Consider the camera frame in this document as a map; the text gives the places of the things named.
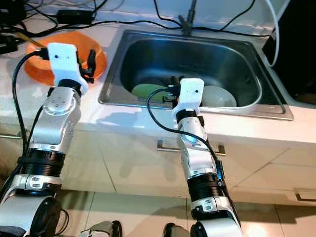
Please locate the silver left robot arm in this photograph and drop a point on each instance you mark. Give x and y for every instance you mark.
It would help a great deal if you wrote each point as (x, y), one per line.
(59, 123)

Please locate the dark metal faucet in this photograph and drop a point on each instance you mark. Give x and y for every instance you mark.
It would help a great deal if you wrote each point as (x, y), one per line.
(188, 19)

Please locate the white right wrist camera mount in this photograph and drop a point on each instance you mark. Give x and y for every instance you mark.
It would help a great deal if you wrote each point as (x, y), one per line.
(191, 94)

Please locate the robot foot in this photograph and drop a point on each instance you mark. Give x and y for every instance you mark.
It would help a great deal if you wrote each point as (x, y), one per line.
(177, 232)
(101, 229)

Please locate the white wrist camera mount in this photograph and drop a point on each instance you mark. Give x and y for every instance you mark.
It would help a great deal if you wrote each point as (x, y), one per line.
(191, 94)
(63, 61)

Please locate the stainless steel sink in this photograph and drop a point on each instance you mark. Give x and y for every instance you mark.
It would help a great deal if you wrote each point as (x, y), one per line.
(207, 54)

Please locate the black power strip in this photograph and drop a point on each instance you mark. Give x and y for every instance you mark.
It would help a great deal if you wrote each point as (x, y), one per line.
(7, 44)

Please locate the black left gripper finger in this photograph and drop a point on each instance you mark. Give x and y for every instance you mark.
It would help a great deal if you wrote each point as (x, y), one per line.
(92, 59)

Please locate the pale grey bowl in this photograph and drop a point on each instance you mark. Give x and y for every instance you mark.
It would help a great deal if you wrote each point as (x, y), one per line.
(219, 96)

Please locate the black power adapter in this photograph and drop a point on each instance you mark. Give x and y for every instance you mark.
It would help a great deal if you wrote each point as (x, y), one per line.
(75, 17)

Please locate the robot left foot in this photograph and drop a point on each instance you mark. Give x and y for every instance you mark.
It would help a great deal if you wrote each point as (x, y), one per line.
(101, 229)

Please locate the green plate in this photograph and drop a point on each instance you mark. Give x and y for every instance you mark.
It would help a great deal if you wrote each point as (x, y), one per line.
(145, 92)

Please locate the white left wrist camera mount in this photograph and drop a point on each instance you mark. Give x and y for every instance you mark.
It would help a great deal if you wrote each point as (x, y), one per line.
(63, 61)

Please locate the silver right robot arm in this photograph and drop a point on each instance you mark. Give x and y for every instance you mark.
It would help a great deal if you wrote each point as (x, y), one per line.
(197, 158)

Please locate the black electronic device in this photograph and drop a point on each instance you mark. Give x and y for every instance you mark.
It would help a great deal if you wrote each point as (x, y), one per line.
(12, 14)

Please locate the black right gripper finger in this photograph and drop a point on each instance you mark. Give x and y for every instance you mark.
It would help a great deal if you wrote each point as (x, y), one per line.
(181, 80)
(173, 80)

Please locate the orange bowl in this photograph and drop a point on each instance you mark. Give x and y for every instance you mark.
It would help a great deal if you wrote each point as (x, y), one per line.
(39, 64)

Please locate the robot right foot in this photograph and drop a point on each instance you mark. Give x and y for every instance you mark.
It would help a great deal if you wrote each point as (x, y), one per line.
(177, 232)

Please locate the black appliance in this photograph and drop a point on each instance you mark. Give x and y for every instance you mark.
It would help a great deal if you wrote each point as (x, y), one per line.
(296, 49)

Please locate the long slim wooden utensil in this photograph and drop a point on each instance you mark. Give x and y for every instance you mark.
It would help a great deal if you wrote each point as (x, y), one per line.
(29, 40)

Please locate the orange plate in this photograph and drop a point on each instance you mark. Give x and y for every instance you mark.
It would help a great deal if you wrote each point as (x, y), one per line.
(37, 81)

